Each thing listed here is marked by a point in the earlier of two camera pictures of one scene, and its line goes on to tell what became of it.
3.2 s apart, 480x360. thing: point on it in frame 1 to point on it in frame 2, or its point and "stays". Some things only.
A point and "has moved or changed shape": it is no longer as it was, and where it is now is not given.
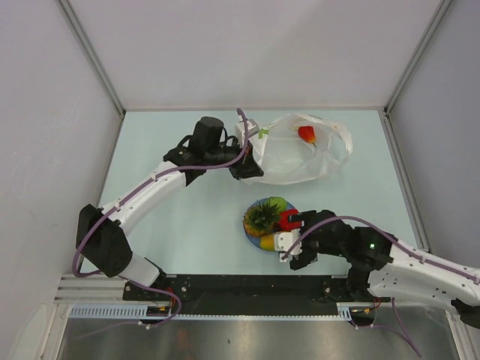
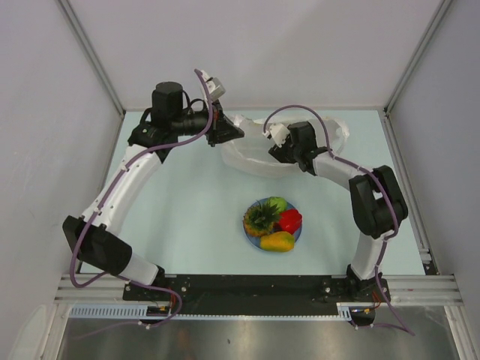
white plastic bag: x=299 y=148 has moved or changed shape
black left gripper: x=247 y=168 to x=221 y=129
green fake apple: x=280 y=202 stays
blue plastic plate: x=254 y=240 stays
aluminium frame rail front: x=93 y=290 stays
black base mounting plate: x=246 y=294 stays
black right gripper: x=302 y=259 to x=280 y=154
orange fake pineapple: x=262 y=219 stays
